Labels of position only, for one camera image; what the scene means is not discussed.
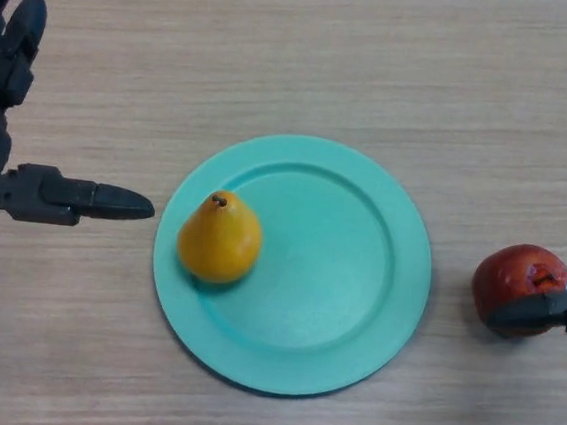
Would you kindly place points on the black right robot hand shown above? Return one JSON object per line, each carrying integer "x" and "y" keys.
{"x": 540, "y": 312}

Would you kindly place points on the yellow pear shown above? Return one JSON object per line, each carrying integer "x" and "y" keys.
{"x": 220, "y": 241}

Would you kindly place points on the green round plate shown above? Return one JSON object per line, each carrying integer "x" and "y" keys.
{"x": 326, "y": 287}

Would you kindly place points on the red apple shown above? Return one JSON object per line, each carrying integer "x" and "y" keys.
{"x": 502, "y": 284}

